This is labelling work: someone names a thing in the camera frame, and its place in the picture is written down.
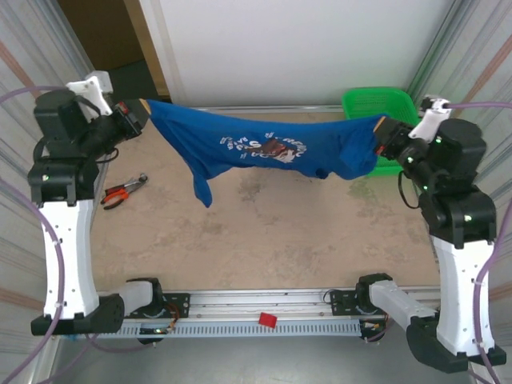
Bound blue printed t-shirt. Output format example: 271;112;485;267
146;98;389;209

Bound green plastic basket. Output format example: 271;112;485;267
342;86;423;178

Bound brown wooden door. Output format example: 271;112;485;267
58;0;146;75

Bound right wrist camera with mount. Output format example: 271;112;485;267
407;94;452;141

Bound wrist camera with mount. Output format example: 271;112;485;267
66;70;114;117
407;94;452;141

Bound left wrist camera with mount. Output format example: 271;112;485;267
66;70;114;117

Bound right gripper thin black cable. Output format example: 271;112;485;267
398;171;421;210

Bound orange-handled pliers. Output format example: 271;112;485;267
99;172;150;211

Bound aluminium table edge rail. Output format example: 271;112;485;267
191;104;344;118

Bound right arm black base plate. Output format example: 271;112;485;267
330;288;385;317

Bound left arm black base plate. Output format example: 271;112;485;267
151;293;191;320

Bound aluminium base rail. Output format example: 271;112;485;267
119;286;445;323

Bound grey slotted cable duct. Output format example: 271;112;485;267
95;322;363;339

